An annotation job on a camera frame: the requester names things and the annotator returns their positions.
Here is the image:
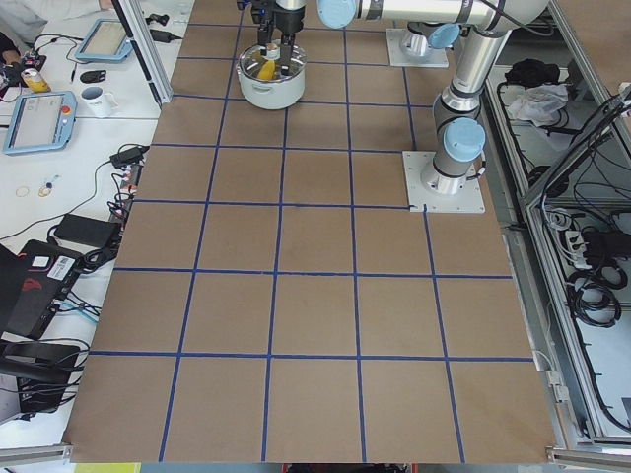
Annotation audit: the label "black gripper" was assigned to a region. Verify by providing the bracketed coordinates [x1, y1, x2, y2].
[236, 0, 306, 77]

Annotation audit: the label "yellow corn cob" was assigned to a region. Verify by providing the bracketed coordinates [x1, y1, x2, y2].
[256, 60, 276, 82]

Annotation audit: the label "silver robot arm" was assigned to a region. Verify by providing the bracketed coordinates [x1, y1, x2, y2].
[421, 27, 510, 195]
[236, 1, 547, 90]

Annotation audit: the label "pale green electric pot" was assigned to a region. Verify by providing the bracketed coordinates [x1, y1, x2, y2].
[236, 39, 307, 110]

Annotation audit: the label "blue teach pendant far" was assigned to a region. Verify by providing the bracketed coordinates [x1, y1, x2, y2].
[75, 19, 133, 63]

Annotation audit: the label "blue teach pendant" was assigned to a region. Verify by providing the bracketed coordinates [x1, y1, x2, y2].
[3, 91, 77, 156]
[75, 19, 133, 63]

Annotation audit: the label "black round object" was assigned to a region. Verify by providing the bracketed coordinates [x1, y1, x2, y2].
[80, 69, 106, 84]

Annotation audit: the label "white mug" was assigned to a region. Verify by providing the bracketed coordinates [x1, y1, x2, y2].
[81, 86, 119, 118]

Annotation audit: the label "yellow drink can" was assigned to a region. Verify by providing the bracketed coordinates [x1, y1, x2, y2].
[21, 68, 51, 94]

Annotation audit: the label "blue teach pendant near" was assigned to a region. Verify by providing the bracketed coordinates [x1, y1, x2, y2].
[3, 91, 77, 156]

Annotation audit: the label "black cloth bundle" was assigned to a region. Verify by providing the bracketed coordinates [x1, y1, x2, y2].
[505, 58, 560, 88]

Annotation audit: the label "black power brick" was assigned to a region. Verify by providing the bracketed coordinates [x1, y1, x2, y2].
[54, 214, 120, 248]

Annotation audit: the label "white crumpled cloth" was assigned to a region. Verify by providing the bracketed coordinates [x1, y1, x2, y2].
[507, 85, 569, 126]

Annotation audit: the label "black laptop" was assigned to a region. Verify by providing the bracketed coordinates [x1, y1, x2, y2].
[6, 239, 83, 340]

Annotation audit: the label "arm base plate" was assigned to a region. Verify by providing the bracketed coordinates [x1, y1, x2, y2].
[386, 29, 449, 68]
[402, 151, 485, 214]

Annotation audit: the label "aluminium frame post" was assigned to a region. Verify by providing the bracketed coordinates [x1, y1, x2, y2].
[112, 0, 174, 107]

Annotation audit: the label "coiled black cables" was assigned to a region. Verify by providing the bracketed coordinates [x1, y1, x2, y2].
[566, 268, 625, 329]

